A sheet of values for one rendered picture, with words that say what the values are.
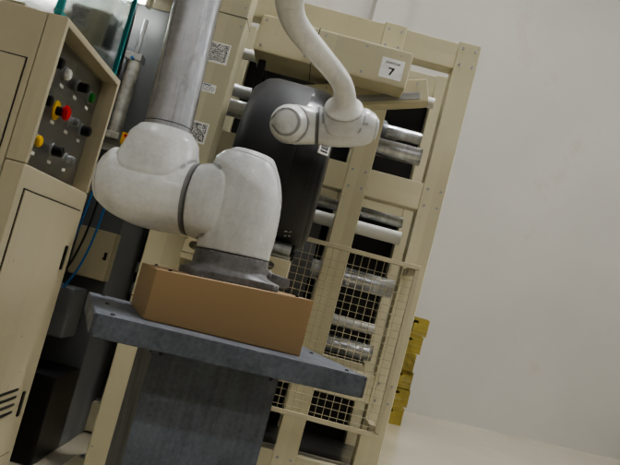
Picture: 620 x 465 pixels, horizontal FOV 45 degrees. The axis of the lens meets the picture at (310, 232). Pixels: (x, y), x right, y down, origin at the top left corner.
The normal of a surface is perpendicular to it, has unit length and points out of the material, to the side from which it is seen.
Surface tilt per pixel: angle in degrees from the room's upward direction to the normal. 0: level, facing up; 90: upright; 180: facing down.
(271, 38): 90
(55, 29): 90
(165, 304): 90
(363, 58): 90
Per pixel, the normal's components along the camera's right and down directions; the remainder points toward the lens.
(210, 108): 0.02, -0.08
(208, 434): 0.30, 0.00
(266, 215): 0.73, 0.07
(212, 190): -0.16, -0.21
